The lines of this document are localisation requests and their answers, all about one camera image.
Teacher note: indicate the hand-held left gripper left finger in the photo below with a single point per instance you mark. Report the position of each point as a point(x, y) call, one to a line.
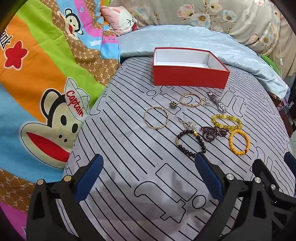
point(89, 176)

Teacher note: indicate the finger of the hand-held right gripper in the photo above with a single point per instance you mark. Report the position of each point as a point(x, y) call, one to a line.
point(291, 159)
point(266, 172)

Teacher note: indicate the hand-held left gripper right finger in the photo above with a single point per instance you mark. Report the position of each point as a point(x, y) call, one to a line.
point(208, 173)

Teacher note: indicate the silver pendant earrings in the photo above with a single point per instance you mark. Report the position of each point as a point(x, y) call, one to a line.
point(192, 125)

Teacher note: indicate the silver wrist watch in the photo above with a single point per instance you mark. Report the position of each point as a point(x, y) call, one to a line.
point(219, 107)

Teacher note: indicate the gold bangle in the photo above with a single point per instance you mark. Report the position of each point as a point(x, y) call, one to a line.
point(159, 126)

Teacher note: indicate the red cardboard box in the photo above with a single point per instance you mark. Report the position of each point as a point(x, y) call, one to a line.
point(189, 77)

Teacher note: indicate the dark furniture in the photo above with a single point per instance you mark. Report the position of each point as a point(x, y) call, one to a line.
point(286, 109)

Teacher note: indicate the grey striped bed sheet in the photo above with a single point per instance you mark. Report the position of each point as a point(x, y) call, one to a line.
point(138, 148)

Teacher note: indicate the green plastic object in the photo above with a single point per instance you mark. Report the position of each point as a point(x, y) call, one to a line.
point(271, 63)

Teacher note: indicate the cartoon monkey printed blanket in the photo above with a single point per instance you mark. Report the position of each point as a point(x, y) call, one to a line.
point(34, 69)

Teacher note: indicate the light blue blanket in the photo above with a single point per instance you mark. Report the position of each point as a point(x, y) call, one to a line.
point(185, 37)

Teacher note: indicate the floral grey pillow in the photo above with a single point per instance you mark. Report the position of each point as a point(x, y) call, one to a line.
point(208, 14)

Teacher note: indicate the pink cartoon pillow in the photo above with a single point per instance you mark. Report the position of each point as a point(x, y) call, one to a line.
point(118, 16)

